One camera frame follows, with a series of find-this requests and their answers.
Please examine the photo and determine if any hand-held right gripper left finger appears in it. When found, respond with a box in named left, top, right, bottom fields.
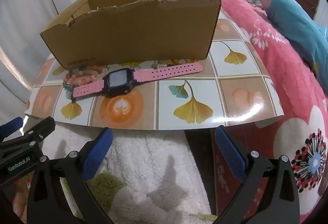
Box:
left=27, top=127, right=114, bottom=224

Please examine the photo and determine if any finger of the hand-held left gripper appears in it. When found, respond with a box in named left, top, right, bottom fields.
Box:
left=0, top=117, right=24, bottom=141
left=0, top=117, right=56, bottom=153

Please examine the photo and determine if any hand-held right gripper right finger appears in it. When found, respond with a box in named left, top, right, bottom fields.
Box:
left=213, top=125, right=300, bottom=224

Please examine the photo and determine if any colourful bead bracelet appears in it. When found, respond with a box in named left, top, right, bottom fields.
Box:
left=63, top=65, right=110, bottom=93

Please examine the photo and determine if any pink strap digital watch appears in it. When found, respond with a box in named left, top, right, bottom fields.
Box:
left=72, top=62, right=203, bottom=98

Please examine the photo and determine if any brown cardboard box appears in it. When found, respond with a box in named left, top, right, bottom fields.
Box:
left=40, top=0, right=221, bottom=71

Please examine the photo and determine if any white fluffy blanket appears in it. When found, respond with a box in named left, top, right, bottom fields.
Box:
left=23, top=115, right=218, bottom=224

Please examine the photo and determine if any leaf tile pattern table mat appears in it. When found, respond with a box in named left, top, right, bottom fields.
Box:
left=24, top=0, right=285, bottom=131

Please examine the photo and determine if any white curtain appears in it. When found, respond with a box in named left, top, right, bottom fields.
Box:
left=0, top=0, right=88, bottom=105

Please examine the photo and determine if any pink floral blanket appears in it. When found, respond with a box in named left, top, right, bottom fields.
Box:
left=205, top=0, right=328, bottom=224

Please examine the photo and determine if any teal pillow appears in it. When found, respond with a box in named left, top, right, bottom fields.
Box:
left=261, top=0, right=328, bottom=86

